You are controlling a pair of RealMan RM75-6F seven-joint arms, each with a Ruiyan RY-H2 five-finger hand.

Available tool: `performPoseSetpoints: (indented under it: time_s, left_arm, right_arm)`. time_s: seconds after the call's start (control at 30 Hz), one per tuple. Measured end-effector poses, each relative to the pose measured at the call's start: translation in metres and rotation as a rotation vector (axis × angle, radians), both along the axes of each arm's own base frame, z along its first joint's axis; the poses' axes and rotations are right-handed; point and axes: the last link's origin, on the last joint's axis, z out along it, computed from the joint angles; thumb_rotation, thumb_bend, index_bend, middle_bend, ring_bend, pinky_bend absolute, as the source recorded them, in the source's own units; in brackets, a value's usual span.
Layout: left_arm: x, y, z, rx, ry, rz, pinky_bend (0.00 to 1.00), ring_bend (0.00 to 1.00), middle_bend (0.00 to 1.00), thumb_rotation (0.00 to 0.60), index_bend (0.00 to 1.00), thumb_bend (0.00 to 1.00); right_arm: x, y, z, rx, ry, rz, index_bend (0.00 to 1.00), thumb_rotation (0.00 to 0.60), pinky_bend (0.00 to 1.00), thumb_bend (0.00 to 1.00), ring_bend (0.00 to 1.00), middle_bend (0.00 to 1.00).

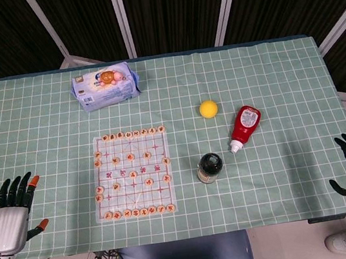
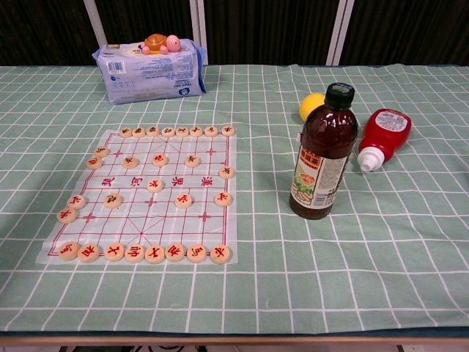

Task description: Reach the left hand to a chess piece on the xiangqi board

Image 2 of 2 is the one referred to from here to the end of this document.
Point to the green checked tablecloth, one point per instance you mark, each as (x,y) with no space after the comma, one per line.
(366,256)

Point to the orange pink turtle toy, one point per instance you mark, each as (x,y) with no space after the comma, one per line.
(157,43)

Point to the yellow ball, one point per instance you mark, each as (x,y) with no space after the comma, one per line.
(308,106)

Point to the blue wet wipes pack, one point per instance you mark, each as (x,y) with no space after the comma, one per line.
(146,80)

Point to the red ketchup squeeze bottle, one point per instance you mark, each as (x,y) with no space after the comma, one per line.
(384,135)

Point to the black white-framed screen panel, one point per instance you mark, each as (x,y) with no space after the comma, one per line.
(264,29)
(146,18)
(36,29)
(403,29)

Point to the translucent chess board sheet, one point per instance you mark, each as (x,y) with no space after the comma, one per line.
(146,223)

